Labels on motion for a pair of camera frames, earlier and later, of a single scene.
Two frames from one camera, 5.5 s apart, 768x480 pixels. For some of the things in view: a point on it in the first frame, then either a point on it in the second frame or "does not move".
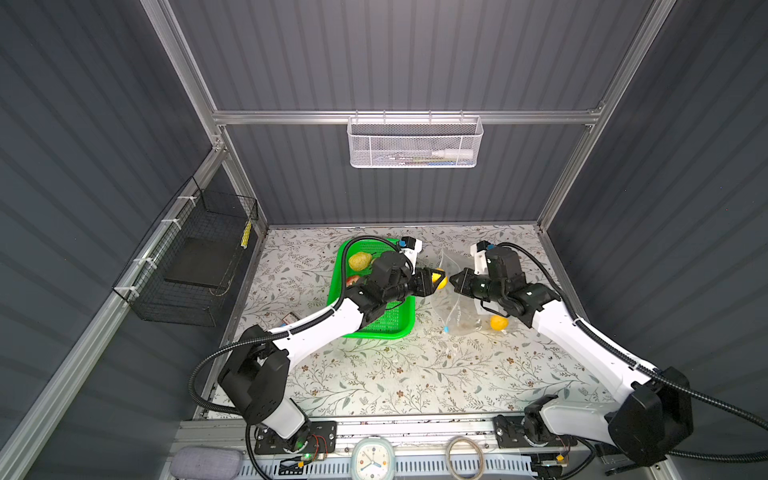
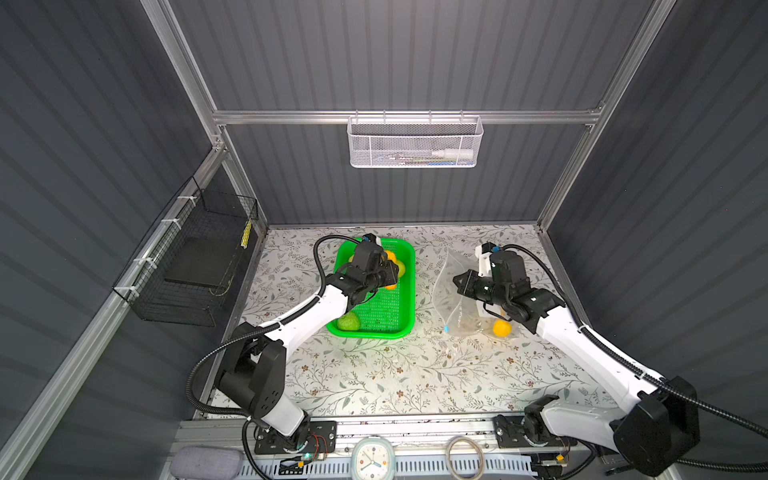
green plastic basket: (396, 322) does not move
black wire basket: (184, 273) does not move
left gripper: (424, 287) to (390, 272)
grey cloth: (198, 462) does not move
